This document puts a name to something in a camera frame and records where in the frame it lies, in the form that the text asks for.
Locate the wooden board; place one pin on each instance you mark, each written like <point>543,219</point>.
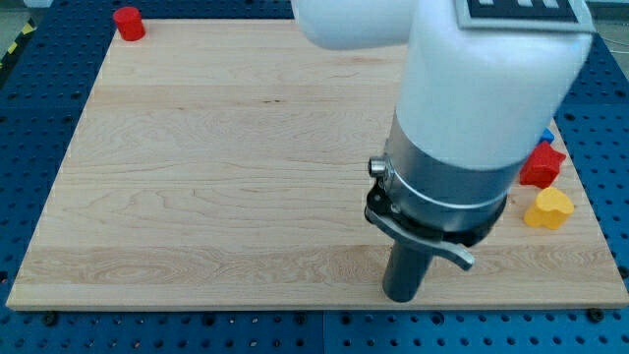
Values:
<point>218,166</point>

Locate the blue block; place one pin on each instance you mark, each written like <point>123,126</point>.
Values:
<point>547,136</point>

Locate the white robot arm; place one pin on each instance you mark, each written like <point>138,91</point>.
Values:
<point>482,80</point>

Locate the silver tool mount with clamp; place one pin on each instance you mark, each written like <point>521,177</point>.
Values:
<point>430,207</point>

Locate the red cylinder block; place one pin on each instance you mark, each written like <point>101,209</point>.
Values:
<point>129,23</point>

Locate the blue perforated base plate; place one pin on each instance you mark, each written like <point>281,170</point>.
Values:
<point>47,81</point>

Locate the red star block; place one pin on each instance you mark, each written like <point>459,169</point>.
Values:
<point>542,167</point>

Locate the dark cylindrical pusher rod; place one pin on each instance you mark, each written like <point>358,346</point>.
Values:
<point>405,272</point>

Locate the yellow heart block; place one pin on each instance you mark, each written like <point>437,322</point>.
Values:
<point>551,208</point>

